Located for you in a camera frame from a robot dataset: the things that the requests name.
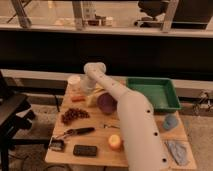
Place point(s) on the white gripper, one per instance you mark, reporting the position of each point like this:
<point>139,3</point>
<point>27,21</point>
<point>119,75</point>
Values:
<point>91,100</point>

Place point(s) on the blue toy object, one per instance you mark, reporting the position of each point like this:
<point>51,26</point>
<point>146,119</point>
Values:
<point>170,122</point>

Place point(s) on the small black brush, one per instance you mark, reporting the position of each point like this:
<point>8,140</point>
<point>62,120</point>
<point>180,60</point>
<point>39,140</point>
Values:
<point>57,145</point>

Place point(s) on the purple bowl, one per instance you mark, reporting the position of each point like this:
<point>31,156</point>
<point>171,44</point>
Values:
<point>106,103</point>

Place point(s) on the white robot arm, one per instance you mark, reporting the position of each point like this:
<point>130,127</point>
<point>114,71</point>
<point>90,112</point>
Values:
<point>143,145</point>

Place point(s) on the bunch of dark grapes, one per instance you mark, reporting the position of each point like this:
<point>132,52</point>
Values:
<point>73,114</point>

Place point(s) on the black chair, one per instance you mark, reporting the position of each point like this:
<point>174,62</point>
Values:
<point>15,114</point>

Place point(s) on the black handled kitchen tool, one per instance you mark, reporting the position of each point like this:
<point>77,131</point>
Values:
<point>79,131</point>

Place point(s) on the blue grey cloth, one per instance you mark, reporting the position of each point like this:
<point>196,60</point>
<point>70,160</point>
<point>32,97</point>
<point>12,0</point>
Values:
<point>178,152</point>

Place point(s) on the green plastic tray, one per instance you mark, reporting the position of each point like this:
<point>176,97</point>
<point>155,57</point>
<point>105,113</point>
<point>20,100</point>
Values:
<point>159,91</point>

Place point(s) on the black rectangular block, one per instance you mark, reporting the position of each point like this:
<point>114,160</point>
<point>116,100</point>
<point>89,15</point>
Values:
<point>84,150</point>

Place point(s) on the yellow red apple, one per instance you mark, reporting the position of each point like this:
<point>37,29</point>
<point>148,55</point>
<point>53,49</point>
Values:
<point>114,142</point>

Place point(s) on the white plastic cup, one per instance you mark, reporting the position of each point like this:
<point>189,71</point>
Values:
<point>74,82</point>

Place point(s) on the metal fork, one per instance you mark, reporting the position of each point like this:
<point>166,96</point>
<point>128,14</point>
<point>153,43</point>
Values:
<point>108,126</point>

